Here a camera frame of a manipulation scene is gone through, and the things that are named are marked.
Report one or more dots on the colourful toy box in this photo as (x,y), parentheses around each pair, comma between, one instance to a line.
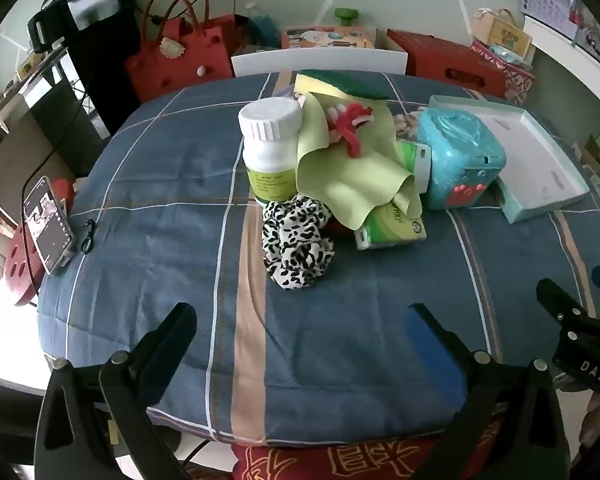
(325,38)

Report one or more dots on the leopard print scrunchie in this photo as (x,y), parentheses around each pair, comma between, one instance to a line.
(295,245)

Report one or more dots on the red felt bag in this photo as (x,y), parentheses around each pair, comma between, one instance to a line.
(180,60)

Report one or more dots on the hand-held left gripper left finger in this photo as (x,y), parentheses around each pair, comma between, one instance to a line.
(166,360)

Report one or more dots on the smartphone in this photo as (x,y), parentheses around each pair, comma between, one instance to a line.
(47,225)

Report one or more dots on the stacked cardboard boxes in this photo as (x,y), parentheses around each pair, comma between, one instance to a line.
(592,165)

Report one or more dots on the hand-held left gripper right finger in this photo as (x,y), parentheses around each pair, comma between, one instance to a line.
(430,350)

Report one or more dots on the black monitor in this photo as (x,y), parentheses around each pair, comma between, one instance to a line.
(80,5)

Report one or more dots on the black clip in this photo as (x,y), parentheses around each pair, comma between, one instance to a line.
(87,237)

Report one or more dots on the dark cabinet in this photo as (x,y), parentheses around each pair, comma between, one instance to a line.
(100,70)

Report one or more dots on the light green cloth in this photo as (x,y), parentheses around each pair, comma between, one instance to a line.
(340,180)

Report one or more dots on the white shelf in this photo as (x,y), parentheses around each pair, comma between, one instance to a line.
(555,42)

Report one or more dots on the patterned gift box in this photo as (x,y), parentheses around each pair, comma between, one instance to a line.
(512,77)

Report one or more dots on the teal tissue pack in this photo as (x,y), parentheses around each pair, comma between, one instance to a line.
(455,160)

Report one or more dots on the beige paper box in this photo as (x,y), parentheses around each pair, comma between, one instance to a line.
(502,32)

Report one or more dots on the white pill bottle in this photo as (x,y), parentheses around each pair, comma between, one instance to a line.
(270,155)

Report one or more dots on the white chair back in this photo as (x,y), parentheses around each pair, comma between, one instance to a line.
(320,62)

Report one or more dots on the red cardboard box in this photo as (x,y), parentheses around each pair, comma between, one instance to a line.
(445,62)

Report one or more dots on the yellow and green sponge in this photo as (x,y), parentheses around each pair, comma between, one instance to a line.
(330,85)

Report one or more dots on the green dumbbell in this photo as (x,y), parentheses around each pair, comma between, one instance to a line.
(346,16)

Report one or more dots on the red patterned cushion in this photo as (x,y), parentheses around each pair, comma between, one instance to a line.
(340,460)

